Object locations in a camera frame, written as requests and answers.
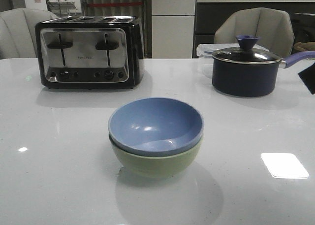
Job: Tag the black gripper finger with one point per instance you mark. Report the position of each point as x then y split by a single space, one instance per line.
308 78

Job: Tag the blue bowl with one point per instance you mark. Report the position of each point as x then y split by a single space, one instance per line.
156 127

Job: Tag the green bowl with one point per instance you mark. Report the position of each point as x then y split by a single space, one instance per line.
155 164

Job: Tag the woven basket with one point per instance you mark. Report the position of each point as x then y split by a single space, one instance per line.
303 47

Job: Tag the beige chair right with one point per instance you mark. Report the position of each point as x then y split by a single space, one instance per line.
272 26

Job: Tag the beige chair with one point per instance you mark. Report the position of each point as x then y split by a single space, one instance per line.
272 26
17 32

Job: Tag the glass pot lid blue knob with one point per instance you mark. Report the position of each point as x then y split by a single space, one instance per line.
245 53

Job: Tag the dark blue saucepan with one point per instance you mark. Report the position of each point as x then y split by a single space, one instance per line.
250 80

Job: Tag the clear plastic container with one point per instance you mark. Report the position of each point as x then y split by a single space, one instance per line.
206 50

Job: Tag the white cabinet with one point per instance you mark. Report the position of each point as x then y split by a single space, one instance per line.
172 28

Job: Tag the black and chrome toaster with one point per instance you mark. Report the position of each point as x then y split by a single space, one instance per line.
90 52

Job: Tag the beige chair left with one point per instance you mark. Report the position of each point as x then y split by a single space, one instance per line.
17 32

